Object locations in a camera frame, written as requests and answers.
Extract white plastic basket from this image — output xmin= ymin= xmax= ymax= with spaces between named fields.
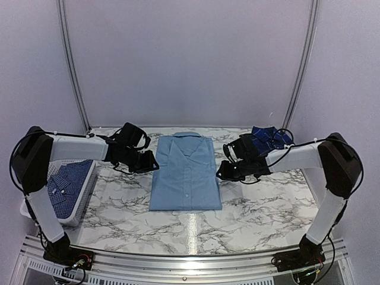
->
xmin=19 ymin=159 xmax=98 ymax=228

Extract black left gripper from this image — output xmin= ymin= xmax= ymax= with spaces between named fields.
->
xmin=122 ymin=147 xmax=159 ymax=174

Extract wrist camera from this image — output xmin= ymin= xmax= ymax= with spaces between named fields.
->
xmin=117 ymin=122 xmax=151 ymax=151
xmin=230 ymin=137 xmax=260 ymax=162

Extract aluminium front frame rail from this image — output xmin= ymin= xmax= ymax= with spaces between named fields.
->
xmin=9 ymin=236 xmax=357 ymax=284

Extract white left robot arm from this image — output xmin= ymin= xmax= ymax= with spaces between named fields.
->
xmin=9 ymin=123 xmax=159 ymax=267

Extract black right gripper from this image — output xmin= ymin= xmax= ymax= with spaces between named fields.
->
xmin=216 ymin=159 xmax=250 ymax=182

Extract blue checked shirt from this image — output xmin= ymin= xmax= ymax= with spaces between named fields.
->
xmin=47 ymin=160 xmax=95 ymax=219

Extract left aluminium corner post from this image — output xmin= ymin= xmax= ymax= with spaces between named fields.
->
xmin=56 ymin=0 xmax=91 ymax=133

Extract dark blue plaid folded shirt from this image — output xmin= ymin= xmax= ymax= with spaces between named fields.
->
xmin=240 ymin=126 xmax=294 ymax=155

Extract light blue long sleeve shirt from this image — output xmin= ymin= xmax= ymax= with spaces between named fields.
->
xmin=149 ymin=132 xmax=222 ymax=211

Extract right aluminium corner post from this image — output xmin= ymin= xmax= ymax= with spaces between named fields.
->
xmin=282 ymin=0 xmax=320 ymax=128

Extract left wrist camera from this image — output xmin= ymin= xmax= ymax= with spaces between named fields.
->
xmin=117 ymin=122 xmax=151 ymax=151

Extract aluminium back table rail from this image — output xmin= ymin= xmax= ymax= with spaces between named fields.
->
xmin=88 ymin=124 xmax=284 ymax=130

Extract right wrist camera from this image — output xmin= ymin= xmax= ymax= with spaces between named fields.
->
xmin=230 ymin=137 xmax=260 ymax=162

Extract aluminium corner post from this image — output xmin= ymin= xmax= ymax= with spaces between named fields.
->
xmin=282 ymin=0 xmax=320 ymax=128
xmin=56 ymin=0 xmax=91 ymax=133

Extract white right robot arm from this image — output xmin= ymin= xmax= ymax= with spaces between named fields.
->
xmin=216 ymin=132 xmax=364 ymax=272

